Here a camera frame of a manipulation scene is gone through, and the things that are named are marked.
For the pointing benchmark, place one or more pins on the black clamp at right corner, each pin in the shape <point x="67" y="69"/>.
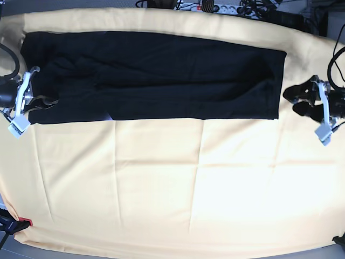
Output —
<point x="340" y="240"/>

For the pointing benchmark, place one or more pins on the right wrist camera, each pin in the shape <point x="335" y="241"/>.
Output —
<point x="18" y="126"/>

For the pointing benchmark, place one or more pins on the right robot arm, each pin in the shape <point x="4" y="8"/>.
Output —
<point x="11" y="75"/>

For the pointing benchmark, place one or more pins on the black T-shirt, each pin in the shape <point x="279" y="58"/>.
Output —
<point x="96" y="76"/>

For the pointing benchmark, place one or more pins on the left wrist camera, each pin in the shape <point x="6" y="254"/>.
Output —
<point x="324" y="133"/>

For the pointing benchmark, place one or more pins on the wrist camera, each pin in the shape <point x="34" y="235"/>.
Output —
<point x="18" y="126"/>
<point x="324" y="133"/>

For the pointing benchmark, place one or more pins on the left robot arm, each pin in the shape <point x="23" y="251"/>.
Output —
<point x="338" y="96"/>

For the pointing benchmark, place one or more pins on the red and black table clamp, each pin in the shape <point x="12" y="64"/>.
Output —
<point x="10" y="225"/>

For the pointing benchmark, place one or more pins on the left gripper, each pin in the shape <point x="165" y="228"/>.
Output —
<point x="315" y="97"/>

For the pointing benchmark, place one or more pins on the white power strip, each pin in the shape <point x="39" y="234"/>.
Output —
<point x="222" y="9"/>

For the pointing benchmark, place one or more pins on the yellow tablecloth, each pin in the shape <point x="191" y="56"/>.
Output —
<point x="178" y="188"/>

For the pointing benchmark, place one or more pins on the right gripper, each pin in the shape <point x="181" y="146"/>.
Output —
<point x="19" y="94"/>

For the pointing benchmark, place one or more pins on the black box on floor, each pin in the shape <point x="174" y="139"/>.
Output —
<point x="289" y="20"/>

